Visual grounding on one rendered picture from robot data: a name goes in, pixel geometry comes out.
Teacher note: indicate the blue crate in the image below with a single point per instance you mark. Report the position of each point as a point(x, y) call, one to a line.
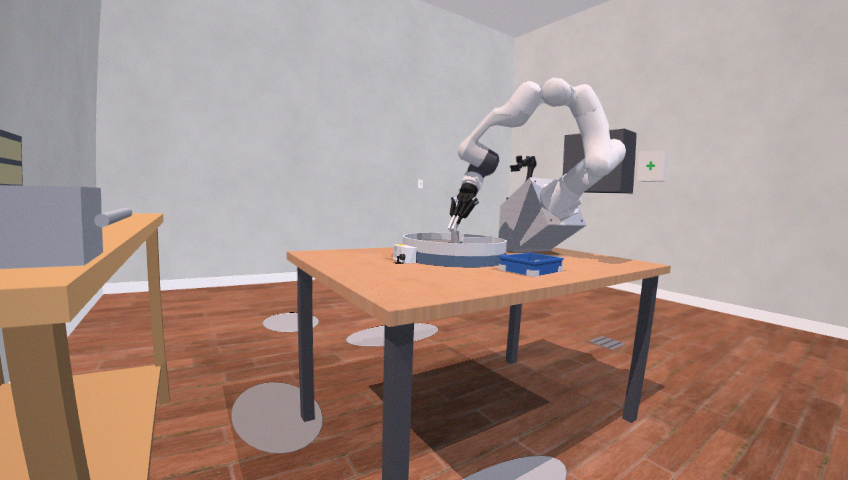
point(526, 264)

